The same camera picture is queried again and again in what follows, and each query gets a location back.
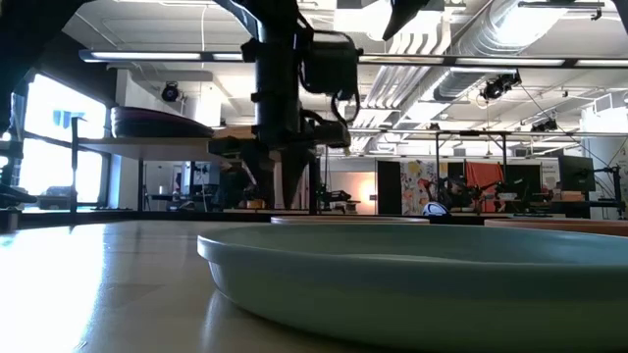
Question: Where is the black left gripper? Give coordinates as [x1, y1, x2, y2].
[207, 92, 353, 210]

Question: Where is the purple plate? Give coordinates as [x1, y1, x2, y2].
[112, 116, 215, 139]

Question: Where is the sage green plate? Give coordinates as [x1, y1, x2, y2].
[196, 223, 628, 353]

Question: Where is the terracotta pink plate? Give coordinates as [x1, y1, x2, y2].
[484, 218, 628, 238]

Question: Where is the long black light bar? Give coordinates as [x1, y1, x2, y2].
[78, 48, 628, 69]

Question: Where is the black upright panel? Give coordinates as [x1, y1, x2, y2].
[376, 160, 403, 216]

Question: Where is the colourful flower poster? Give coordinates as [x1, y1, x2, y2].
[400, 160, 443, 215]

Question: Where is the white blue ball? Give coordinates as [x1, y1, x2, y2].
[422, 200, 450, 218]

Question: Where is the orange cloth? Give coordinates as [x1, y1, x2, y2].
[464, 161, 506, 213]

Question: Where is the black monitor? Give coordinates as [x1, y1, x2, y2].
[557, 155, 598, 193]
[504, 164, 544, 196]

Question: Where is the large bright window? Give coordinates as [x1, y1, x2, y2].
[14, 72, 113, 207]

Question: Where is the silver ventilation duct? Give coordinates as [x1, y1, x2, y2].
[434, 0, 570, 102]

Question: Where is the black hanging camera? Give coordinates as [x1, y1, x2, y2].
[529, 117, 559, 133]
[160, 81, 181, 103]
[479, 72, 522, 102]

